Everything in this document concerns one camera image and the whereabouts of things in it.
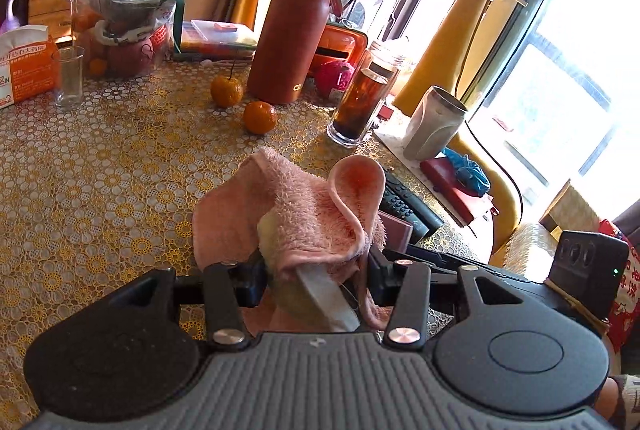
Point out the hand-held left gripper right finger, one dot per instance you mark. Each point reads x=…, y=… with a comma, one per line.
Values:
x=378, y=281

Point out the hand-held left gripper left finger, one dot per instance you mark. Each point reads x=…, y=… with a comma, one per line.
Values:
x=250, y=284

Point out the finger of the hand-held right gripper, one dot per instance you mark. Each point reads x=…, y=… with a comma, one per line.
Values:
x=440, y=260

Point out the pale green and white object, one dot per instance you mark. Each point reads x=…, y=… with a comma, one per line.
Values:
x=320, y=295

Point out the pink fluffy towel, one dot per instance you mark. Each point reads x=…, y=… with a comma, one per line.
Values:
x=300, y=200

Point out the red printed cushion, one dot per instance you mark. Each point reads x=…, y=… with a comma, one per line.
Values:
x=627, y=300

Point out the black remote control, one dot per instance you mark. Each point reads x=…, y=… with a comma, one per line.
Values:
x=407, y=207

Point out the cardboard box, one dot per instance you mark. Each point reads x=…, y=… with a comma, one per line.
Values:
x=567, y=210

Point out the cream lace cushion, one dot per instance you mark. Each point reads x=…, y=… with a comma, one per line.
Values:
x=527, y=250

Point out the red wallet with blue cloth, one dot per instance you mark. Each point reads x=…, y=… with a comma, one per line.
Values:
x=452, y=195

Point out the blue crumpled cloth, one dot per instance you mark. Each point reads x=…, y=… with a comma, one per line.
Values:
x=467, y=170

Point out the silver and white tumbler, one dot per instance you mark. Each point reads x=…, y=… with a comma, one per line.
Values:
x=432, y=128

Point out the glass bottle of tea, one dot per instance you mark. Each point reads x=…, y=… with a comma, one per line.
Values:
x=356, y=108

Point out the tangerine with stem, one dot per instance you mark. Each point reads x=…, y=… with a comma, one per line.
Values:
x=226, y=91

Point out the pink round fruit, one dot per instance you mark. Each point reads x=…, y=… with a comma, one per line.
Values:
x=332, y=79

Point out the clear glass jar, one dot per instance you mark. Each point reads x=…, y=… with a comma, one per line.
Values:
x=387, y=58

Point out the orange lunch box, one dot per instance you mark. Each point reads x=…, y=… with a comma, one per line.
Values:
x=340, y=44

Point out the large red-brown water bottle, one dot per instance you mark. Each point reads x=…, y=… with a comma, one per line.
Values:
x=290, y=40

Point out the stack of colourful books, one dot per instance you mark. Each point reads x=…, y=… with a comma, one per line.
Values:
x=215, y=38

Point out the beige giraffe figure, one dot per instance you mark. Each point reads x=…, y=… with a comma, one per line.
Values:
x=472, y=10

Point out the clear drinking glass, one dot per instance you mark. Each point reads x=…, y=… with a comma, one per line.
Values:
x=69, y=78

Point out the plastic bag with fruit basket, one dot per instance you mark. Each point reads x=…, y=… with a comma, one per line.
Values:
x=125, y=5

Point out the orange and white tissue box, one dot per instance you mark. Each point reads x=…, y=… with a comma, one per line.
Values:
x=27, y=70

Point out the wooden sideboard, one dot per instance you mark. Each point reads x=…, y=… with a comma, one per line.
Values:
x=47, y=5

